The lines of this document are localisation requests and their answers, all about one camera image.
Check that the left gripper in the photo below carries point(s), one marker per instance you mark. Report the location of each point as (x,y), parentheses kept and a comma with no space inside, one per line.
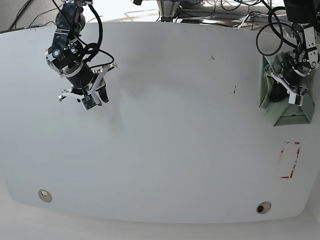
(297,83)

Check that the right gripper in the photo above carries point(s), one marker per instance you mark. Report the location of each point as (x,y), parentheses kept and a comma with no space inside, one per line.
(86,81)

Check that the green polo shirt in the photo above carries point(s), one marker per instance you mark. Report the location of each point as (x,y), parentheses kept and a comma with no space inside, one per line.
(282,113)

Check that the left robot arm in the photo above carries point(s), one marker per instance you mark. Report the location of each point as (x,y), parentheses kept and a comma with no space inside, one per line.
(296,24)

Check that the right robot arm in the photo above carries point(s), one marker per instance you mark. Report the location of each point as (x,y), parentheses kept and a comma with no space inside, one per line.
(67,46)

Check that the red tape rectangle marking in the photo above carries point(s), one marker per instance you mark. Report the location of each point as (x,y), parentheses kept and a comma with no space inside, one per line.
(288,159)

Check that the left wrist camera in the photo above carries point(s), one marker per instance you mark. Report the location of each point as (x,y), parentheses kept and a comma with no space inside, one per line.
(295,99)

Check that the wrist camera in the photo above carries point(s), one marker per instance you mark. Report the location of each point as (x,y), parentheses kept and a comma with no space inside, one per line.
(295,99)
(88,102)

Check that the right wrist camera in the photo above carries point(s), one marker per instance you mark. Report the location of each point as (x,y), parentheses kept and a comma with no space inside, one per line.
(88,102)

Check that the right table cable grommet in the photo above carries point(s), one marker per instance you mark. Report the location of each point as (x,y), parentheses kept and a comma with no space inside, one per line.
(263,207)

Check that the table cable grommet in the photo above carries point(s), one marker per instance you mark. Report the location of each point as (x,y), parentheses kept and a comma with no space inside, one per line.
(263,207)
(45,196)

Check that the left table cable grommet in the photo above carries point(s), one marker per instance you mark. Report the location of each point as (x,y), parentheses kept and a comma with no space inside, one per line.
(45,196)

